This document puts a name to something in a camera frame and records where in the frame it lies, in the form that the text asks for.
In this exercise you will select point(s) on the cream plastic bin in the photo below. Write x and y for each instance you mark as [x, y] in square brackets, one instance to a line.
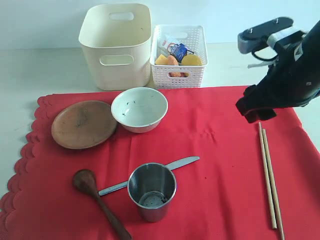
[116, 43]

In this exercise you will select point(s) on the yellow cheese wedge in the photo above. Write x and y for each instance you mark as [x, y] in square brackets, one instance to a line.
[161, 60]

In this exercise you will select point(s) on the red tablecloth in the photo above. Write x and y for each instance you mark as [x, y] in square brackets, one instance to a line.
[221, 196]

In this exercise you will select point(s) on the orange fried food piece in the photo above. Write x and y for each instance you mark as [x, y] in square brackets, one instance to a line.
[172, 61]

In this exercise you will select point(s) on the white perforated basket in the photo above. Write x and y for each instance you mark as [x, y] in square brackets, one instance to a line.
[193, 36]

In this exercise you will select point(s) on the steel table knife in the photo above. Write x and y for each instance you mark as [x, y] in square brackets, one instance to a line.
[171, 166]

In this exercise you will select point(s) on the stainless steel cup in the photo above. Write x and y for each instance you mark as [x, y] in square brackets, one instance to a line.
[152, 186]

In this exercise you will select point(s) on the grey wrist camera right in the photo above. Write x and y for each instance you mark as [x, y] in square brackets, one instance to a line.
[265, 33]

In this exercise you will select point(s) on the dark wooden spoon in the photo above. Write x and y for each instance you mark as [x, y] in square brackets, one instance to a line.
[84, 181]

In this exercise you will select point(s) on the brown wooden plate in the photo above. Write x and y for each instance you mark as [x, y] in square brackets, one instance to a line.
[83, 125]

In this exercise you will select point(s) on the yellow lemon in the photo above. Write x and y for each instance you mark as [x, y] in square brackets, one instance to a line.
[191, 60]

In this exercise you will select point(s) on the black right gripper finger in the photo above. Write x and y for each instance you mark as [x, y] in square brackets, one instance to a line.
[249, 102]
[253, 115]

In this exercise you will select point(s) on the white ceramic bowl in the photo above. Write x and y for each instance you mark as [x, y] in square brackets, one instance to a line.
[139, 109]

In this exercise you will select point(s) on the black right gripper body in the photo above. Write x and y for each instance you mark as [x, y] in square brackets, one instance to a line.
[295, 79]

